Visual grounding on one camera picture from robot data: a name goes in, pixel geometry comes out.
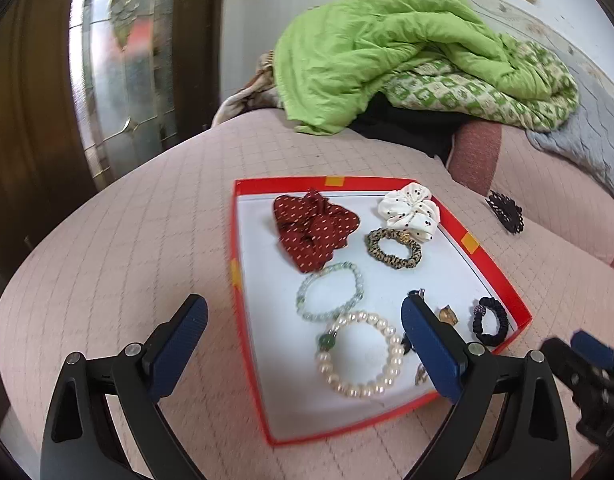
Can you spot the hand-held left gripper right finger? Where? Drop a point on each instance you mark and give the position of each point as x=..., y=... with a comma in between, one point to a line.
x=429, y=347

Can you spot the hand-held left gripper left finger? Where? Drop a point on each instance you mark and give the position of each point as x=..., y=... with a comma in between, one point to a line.
x=179, y=345

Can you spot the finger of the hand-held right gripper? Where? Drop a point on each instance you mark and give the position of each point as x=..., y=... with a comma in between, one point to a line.
x=564, y=360
x=594, y=349

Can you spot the red-edged white tray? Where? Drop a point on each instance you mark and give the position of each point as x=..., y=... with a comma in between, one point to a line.
x=287, y=385

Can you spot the white dotted scrunchie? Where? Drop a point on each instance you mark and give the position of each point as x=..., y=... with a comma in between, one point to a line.
x=407, y=210

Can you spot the black hair claw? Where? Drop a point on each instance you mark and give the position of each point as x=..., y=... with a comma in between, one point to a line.
x=507, y=212

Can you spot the dark red dotted scrunchie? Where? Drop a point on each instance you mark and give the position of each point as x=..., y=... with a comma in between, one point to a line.
x=312, y=230

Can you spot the pink bolster cushion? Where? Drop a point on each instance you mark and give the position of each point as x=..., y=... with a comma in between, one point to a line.
x=537, y=180

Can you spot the grey quilted blanket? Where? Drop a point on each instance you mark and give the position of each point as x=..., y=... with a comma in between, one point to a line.
x=597, y=145

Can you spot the black cloth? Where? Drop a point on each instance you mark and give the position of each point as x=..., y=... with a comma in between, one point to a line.
x=407, y=125

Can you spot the beige patterned cloth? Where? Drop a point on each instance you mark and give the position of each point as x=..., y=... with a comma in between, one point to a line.
x=247, y=100

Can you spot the green and white patterned quilt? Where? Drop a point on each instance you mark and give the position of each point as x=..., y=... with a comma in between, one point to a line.
x=487, y=95

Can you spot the wooden door with glass panel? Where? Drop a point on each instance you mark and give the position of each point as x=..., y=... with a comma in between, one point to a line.
x=112, y=85

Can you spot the green blanket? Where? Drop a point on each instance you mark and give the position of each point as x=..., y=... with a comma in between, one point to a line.
x=377, y=50

